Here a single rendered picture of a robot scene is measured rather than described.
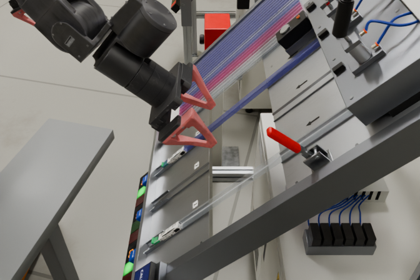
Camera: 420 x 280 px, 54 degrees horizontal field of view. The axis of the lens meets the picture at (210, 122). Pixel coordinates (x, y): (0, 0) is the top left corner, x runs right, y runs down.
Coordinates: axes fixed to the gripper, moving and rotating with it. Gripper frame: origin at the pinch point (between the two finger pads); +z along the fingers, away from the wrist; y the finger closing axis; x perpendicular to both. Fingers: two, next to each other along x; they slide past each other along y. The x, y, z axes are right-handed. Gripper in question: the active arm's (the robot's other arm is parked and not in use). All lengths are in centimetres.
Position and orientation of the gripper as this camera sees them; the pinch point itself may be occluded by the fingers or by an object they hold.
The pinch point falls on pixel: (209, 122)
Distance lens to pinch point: 65.9
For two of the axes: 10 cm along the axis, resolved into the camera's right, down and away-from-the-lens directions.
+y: -0.1, -6.2, 7.8
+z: 7.5, 5.1, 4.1
